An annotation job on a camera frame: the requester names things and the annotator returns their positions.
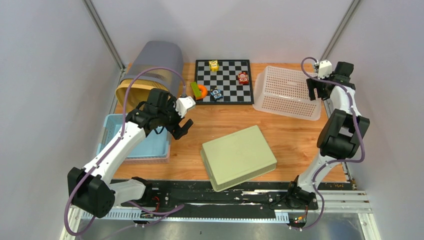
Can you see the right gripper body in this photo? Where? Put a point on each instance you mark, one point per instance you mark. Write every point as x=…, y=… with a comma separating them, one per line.
x=320, y=86

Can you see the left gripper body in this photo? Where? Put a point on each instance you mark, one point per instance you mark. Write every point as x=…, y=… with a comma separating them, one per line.
x=169, y=117

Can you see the light blue plastic basket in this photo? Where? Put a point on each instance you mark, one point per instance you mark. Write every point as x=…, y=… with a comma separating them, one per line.
x=154, y=146

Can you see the large white plastic basket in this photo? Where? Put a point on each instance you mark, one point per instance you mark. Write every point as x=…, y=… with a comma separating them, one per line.
x=284, y=92

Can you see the green plastic basket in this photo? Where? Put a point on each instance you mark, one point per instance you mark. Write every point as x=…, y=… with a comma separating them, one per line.
x=237, y=157

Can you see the pink plastic basket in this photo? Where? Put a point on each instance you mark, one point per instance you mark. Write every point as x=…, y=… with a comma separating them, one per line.
x=155, y=160

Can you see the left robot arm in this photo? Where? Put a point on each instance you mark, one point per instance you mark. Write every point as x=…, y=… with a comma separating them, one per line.
x=90, y=187

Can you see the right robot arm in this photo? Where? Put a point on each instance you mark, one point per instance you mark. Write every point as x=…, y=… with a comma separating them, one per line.
x=341, y=139

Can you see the orange arch toy block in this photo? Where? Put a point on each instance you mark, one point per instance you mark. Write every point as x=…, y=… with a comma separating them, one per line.
x=203, y=92

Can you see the blue owl toy block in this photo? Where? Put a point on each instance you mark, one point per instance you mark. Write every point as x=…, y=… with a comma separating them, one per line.
x=216, y=94

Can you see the grey and yellow laundry bin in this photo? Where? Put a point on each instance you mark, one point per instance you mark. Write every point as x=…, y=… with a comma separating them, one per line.
x=155, y=53

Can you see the red owl toy block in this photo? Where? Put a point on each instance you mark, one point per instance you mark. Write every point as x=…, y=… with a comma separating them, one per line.
x=243, y=78

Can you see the yellow owl toy block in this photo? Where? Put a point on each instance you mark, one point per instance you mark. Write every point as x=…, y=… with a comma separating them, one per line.
x=213, y=65

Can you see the black and white chessboard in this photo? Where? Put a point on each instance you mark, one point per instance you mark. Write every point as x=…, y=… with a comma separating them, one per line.
x=226, y=80

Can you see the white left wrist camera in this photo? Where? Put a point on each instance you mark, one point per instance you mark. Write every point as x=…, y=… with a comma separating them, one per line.
x=183, y=105

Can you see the black metal base rail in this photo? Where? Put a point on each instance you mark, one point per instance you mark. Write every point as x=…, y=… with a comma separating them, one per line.
x=248, y=200

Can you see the right aluminium frame post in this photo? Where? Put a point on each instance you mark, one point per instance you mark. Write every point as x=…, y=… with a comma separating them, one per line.
x=343, y=24

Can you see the aluminium frame post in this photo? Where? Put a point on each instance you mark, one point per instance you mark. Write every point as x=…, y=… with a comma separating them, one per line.
x=343, y=24
x=96, y=18

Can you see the left aluminium frame post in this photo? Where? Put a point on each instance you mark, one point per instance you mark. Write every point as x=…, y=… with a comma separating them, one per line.
x=96, y=18

